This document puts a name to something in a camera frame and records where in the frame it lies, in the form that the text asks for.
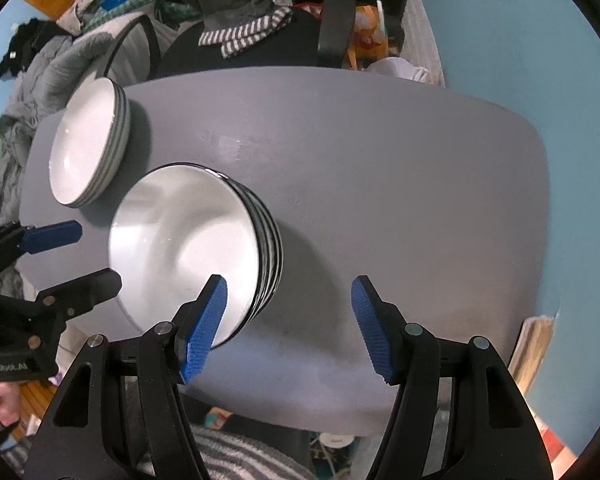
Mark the black office chair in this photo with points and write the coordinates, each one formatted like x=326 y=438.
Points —
x=290 y=40

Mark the orange snack packet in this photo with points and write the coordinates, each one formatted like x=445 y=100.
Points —
x=367 y=40

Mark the white ribbed panel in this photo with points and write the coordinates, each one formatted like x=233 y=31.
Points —
x=422 y=35

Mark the grey white striped cloth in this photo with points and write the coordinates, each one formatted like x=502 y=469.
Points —
x=245 y=35

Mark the grey quilted blanket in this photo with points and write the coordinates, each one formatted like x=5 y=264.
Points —
x=45 y=80

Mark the white round lid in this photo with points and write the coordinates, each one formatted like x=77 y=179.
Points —
x=336 y=440

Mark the stack of papers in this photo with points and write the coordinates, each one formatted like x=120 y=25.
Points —
x=532 y=355

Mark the white black-rimmed plate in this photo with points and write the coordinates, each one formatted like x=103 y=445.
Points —
x=270 y=260
x=263 y=260
x=180 y=240
x=278 y=260

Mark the white plastic bag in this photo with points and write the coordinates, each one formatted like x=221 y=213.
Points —
x=397 y=69

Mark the black clothing pile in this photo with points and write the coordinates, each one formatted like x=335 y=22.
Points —
x=27 y=47

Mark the white black-rimmed bowl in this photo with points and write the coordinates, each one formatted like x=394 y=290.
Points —
x=125 y=124
x=82 y=145
x=117 y=135

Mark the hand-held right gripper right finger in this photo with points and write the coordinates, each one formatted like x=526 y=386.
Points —
x=372 y=330

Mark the person's left hand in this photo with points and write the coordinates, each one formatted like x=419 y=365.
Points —
x=4 y=405

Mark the green checkered cloth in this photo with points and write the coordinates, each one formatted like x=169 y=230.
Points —
x=170 y=12

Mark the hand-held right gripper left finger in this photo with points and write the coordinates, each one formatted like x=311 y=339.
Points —
x=207 y=325

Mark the grey white striped rug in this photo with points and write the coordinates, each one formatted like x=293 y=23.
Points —
x=245 y=455

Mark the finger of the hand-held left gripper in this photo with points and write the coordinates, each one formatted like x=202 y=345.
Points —
x=85 y=290
x=52 y=236

